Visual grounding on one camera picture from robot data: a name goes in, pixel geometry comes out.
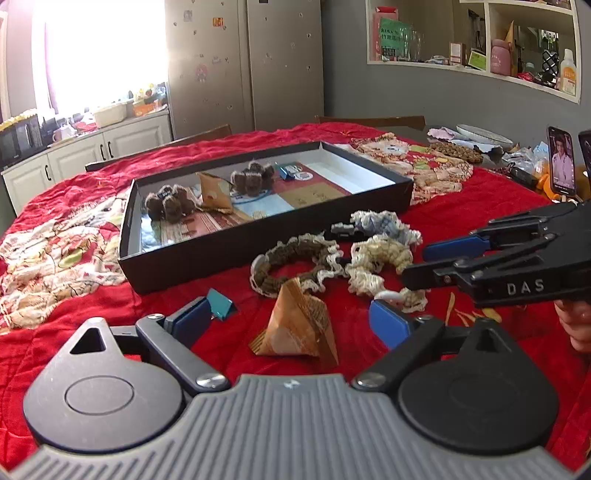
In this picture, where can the brown fuzzy hair claw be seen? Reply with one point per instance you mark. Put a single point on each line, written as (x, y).
(171, 203)
(254, 180)

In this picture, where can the green notice paper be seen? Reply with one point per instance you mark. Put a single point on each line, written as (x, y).
(395, 37)

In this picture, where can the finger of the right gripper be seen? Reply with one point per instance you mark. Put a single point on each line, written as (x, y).
(470, 246)
(436, 274)

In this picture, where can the white lotion bottle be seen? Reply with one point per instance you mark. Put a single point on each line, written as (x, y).
(568, 73)

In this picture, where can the white plate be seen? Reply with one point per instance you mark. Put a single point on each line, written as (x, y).
(484, 136)

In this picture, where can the white kitchen cabinet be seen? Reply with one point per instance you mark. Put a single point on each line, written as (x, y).
(36, 174)

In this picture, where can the silver double-door refrigerator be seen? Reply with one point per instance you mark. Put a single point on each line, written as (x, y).
(254, 65)

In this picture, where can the brown cream-edged scrunchie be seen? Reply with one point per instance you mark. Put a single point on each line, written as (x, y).
(311, 259)

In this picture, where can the white plastic basin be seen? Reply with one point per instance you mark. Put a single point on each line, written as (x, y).
(110, 115)

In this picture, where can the black microwave oven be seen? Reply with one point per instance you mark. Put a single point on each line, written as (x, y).
(21, 140)

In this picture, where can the wooden bead trivet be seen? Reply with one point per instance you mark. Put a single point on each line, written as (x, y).
(457, 151)

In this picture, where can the wooden chair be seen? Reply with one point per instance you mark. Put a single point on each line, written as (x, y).
(413, 122)
(216, 133)

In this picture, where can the black shallow cardboard box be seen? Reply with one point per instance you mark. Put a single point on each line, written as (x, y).
(333, 183)

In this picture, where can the paper pyramid pouch in box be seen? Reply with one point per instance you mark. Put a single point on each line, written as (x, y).
(214, 194)

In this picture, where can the blue grey knitted scrunchie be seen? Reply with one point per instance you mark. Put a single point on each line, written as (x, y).
(364, 225)

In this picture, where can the small teal clip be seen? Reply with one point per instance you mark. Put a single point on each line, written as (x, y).
(221, 306)

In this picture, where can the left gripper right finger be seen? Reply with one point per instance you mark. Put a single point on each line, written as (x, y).
(413, 342)

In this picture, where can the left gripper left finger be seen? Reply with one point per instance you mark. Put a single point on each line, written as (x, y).
(166, 341)

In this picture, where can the pink bottle on shelf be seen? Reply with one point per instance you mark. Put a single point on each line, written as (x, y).
(501, 60)

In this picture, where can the brown paper pyramid pouch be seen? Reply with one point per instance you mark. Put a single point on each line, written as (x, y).
(299, 326)

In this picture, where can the person's right hand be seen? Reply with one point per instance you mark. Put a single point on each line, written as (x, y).
(575, 318)

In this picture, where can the cream knitted scrunchie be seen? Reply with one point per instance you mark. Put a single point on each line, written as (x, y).
(368, 260)

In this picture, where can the smartphone showing video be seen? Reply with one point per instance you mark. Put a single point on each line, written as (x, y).
(561, 161)

